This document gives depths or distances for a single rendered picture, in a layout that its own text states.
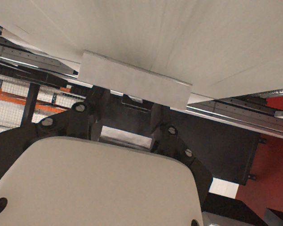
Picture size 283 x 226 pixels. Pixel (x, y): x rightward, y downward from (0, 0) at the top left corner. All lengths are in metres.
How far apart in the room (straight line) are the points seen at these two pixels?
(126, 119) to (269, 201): 0.96
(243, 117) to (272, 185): 0.56
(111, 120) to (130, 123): 0.12
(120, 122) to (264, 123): 0.70
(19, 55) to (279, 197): 1.44
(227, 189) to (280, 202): 6.67
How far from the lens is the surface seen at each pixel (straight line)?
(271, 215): 0.44
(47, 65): 0.62
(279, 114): 0.37
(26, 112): 1.39
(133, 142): 0.22
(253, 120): 0.63
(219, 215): 0.30
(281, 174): 1.04
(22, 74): 0.61
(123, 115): 0.73
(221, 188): 7.40
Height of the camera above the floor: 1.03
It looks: 1 degrees up
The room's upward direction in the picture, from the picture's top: 165 degrees counter-clockwise
